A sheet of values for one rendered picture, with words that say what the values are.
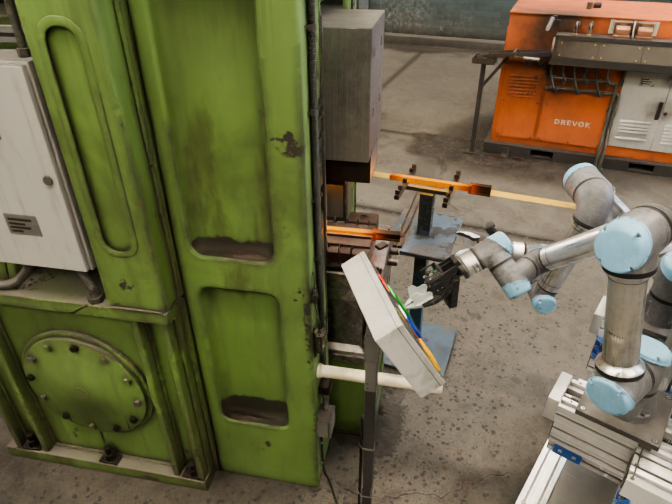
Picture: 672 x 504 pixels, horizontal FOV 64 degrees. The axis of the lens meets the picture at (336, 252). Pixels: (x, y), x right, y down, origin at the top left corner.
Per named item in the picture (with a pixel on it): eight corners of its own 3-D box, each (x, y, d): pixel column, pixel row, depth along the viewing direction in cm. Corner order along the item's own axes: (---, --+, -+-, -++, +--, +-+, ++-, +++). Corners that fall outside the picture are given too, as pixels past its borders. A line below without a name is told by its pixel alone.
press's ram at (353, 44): (383, 121, 201) (388, 5, 179) (368, 163, 169) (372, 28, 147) (275, 115, 208) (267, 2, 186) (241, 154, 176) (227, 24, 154)
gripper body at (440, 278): (417, 271, 163) (451, 249, 161) (428, 288, 168) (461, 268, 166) (426, 285, 156) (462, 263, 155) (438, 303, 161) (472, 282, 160)
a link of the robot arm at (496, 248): (518, 251, 155) (501, 226, 157) (485, 271, 156) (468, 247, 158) (515, 254, 162) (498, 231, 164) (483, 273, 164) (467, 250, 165)
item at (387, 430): (421, 377, 276) (421, 375, 276) (412, 477, 229) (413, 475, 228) (346, 367, 283) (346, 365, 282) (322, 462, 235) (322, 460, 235)
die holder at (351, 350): (388, 307, 250) (393, 225, 225) (378, 366, 219) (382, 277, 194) (273, 294, 259) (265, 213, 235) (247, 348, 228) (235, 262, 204)
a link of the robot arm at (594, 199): (633, 200, 161) (556, 319, 188) (618, 183, 170) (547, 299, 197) (597, 190, 160) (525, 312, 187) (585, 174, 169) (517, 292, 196)
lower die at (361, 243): (374, 242, 215) (375, 223, 210) (367, 270, 198) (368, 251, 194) (273, 232, 222) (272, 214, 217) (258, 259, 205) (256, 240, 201)
